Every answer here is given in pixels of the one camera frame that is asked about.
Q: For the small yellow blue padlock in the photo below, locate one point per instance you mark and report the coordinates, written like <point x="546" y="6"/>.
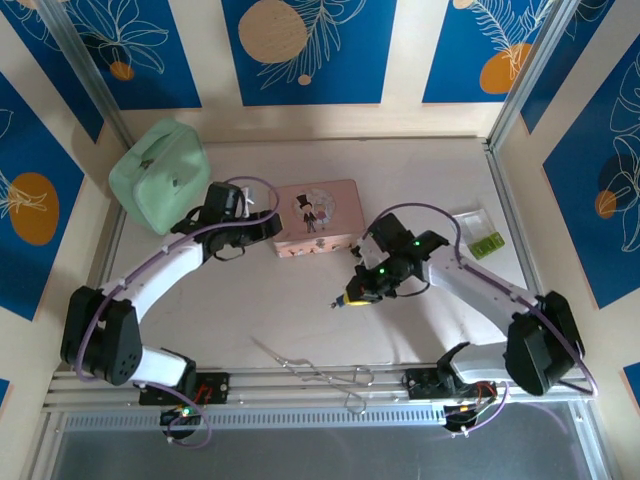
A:
<point x="344" y="301"/>

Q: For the pink tin box with couple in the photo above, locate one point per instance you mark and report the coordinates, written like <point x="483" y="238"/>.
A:
<point x="320" y="210"/>

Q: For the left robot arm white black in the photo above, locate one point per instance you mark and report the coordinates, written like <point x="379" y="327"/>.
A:
<point x="160" y="270"/>

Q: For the clear plastic packet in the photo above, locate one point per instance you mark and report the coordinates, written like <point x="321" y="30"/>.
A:
<point x="472" y="222"/>

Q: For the mint green fabric pouch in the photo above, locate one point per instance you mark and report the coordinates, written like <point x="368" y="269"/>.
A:
<point x="160" y="175"/>

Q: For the green block strip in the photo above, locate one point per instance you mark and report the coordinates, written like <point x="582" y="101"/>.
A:
<point x="489" y="243"/>

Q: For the grey metal sheet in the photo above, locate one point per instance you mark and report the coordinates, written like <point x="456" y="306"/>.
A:
<point x="325" y="455"/>

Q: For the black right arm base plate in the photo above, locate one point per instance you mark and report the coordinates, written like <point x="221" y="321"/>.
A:
<point x="420" y="385"/>

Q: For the aluminium side rail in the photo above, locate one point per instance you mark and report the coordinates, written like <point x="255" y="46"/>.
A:
<point x="114" y="240"/>
<point x="515" y="225"/>

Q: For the aluminium frame rail wide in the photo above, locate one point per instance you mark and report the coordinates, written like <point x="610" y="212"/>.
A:
<point x="275" y="396"/>

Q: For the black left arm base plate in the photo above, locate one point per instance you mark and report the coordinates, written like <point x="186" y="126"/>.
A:
<point x="215" y="387"/>

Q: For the aluminium frame post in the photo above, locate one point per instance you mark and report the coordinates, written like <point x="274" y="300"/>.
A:
<point x="85" y="65"/>
<point x="530" y="65"/>

